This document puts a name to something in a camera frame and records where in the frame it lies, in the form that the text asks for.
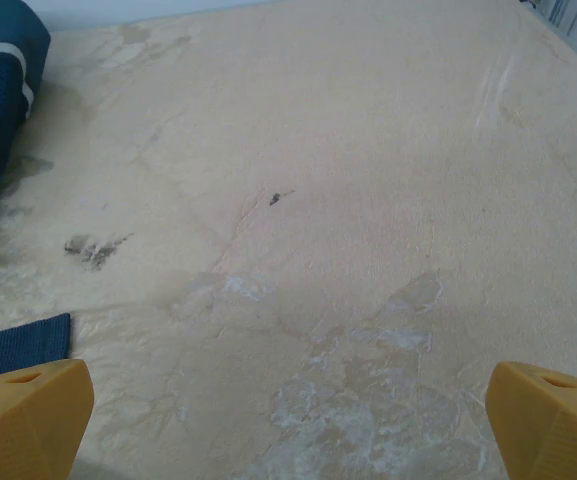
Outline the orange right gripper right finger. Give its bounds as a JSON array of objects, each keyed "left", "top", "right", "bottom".
[{"left": 485, "top": 361, "right": 577, "bottom": 480}]

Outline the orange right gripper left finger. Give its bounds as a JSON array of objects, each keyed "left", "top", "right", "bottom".
[{"left": 0, "top": 358, "right": 94, "bottom": 480}]

